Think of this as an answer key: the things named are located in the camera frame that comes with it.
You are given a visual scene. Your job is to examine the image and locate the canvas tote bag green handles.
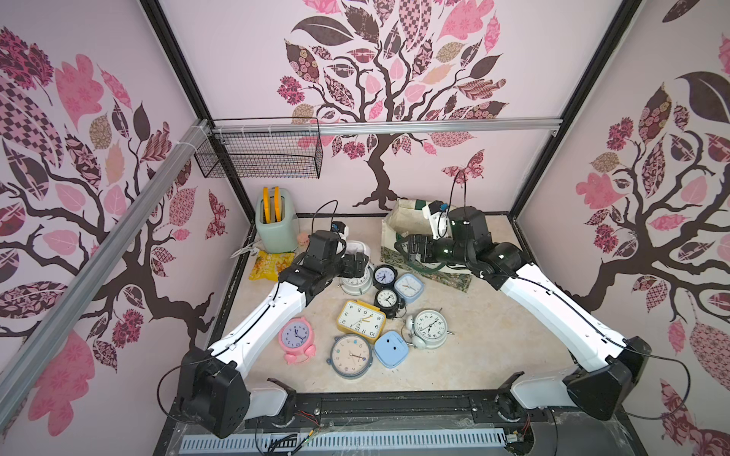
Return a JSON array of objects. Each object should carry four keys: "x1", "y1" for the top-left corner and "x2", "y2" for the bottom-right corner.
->
[{"x1": 380, "y1": 199, "x2": 471, "y2": 293}]

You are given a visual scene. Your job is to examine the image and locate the pink round alarm clock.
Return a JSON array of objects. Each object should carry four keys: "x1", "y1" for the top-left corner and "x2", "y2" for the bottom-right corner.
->
[{"x1": 278, "y1": 317, "x2": 317, "y2": 365}]

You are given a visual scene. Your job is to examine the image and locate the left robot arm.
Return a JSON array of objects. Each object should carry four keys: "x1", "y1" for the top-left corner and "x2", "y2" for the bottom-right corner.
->
[{"x1": 170, "y1": 230, "x2": 370, "y2": 438}]

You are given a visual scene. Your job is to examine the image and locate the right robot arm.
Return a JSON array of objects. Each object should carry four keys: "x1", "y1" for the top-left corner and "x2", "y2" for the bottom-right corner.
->
[{"x1": 395, "y1": 201, "x2": 651, "y2": 421}]

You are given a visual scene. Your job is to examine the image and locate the white square flat clock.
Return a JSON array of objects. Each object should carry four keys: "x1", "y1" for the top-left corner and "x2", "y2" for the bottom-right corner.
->
[{"x1": 346, "y1": 241, "x2": 371, "y2": 258}]

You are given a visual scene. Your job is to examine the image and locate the black clock purple face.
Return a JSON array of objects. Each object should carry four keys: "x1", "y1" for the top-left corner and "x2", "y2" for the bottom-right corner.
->
[{"x1": 373, "y1": 264, "x2": 398, "y2": 290}]

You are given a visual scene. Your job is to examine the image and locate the light blue square clock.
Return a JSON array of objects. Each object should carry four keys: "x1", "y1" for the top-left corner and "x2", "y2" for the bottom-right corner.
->
[{"x1": 394, "y1": 273, "x2": 425, "y2": 305}]

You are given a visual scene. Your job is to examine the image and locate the black twin bell clock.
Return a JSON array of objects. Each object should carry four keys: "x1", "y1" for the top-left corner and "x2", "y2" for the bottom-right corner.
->
[{"x1": 374, "y1": 288, "x2": 406, "y2": 319}]

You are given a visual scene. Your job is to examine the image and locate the yellow rectangular alarm clock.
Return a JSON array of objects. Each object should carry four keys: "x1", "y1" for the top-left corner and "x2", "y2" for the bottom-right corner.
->
[{"x1": 336, "y1": 300, "x2": 387, "y2": 344}]

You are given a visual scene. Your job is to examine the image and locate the large white twin bell clock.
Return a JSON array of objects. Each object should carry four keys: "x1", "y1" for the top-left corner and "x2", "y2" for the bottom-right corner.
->
[{"x1": 405, "y1": 309, "x2": 449, "y2": 350}]

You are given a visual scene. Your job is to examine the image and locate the yellow corn chips bag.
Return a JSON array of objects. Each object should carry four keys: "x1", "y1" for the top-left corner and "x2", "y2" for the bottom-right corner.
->
[{"x1": 249, "y1": 251, "x2": 296, "y2": 282}]

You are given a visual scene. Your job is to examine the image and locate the grey round pastel clock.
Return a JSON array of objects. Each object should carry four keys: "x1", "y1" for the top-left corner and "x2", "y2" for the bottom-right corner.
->
[{"x1": 327, "y1": 334, "x2": 374, "y2": 380}]

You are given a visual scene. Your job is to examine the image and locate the blue clock face down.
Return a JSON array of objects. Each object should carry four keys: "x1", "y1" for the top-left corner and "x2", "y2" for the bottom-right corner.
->
[{"x1": 374, "y1": 331, "x2": 410, "y2": 370}]

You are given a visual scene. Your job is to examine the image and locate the glass bottle pink cap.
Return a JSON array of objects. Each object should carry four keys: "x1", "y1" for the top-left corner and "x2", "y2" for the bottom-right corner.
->
[{"x1": 297, "y1": 233, "x2": 310, "y2": 248}]

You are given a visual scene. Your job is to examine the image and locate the mint green toaster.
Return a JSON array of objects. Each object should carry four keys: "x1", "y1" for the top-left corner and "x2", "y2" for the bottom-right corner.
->
[{"x1": 255, "y1": 186, "x2": 300, "y2": 254}]

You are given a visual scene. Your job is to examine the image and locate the yellow toast slice right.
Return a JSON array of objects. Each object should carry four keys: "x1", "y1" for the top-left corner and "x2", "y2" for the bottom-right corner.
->
[{"x1": 274, "y1": 186, "x2": 283, "y2": 222}]

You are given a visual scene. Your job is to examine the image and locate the yellow toast slice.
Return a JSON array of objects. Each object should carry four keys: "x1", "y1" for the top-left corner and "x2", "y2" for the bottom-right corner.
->
[
  {"x1": 274, "y1": 186, "x2": 283, "y2": 222},
  {"x1": 262, "y1": 187, "x2": 271, "y2": 223}
]

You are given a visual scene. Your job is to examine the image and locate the yellow toast slice left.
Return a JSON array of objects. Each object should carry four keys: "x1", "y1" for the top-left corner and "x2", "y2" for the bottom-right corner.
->
[{"x1": 262, "y1": 187, "x2": 271, "y2": 223}]

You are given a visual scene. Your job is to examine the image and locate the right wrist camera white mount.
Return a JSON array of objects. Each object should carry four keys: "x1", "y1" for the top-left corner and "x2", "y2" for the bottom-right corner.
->
[{"x1": 421, "y1": 201, "x2": 451, "y2": 239}]

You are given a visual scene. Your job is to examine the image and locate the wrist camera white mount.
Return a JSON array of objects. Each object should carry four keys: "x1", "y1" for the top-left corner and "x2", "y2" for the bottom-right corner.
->
[
  {"x1": 421, "y1": 201, "x2": 451, "y2": 239},
  {"x1": 330, "y1": 220, "x2": 349, "y2": 239}
]

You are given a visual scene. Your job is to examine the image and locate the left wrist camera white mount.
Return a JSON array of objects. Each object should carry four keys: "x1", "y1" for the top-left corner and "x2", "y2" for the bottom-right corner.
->
[{"x1": 330, "y1": 220, "x2": 349, "y2": 239}]

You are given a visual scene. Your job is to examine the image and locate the black wire basket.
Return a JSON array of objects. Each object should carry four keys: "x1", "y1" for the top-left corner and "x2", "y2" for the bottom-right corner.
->
[{"x1": 195, "y1": 116, "x2": 324, "y2": 180}]

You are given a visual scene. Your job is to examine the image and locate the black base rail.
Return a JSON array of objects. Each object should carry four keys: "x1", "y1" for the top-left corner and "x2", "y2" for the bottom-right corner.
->
[{"x1": 250, "y1": 388, "x2": 514, "y2": 429}]

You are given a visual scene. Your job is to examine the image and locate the aluminium frame rail back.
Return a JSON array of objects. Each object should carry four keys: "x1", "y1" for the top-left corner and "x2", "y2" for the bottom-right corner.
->
[{"x1": 212, "y1": 118, "x2": 563, "y2": 136}]

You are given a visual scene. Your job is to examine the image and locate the aluminium frame rail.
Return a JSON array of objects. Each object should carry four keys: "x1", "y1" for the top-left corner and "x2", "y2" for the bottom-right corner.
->
[
  {"x1": 1, "y1": 119, "x2": 210, "y2": 426},
  {"x1": 212, "y1": 118, "x2": 563, "y2": 136}
]

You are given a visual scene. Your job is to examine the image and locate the white vented cable duct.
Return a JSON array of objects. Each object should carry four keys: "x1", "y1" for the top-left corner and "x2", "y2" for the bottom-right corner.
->
[{"x1": 179, "y1": 429, "x2": 508, "y2": 455}]

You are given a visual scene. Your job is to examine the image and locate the aluminium frame rail left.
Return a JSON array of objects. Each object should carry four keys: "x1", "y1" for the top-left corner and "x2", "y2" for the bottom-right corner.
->
[{"x1": 1, "y1": 119, "x2": 210, "y2": 426}]

